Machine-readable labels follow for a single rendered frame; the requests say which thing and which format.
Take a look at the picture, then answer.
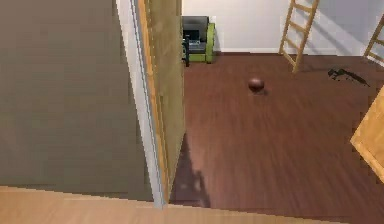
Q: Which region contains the black flat object on floor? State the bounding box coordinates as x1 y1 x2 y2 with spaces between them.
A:
327 68 371 88

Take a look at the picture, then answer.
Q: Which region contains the green and black armchair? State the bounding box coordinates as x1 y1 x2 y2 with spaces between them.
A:
181 15 216 68

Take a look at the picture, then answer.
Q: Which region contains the wooden ladder shelf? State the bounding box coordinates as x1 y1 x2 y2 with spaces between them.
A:
363 13 384 65
278 0 320 74

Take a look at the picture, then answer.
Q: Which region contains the wooden room door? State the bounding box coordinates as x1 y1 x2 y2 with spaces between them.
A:
137 0 186 203

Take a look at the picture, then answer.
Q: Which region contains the brown ball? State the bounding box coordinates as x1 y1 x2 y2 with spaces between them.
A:
247 77 266 93

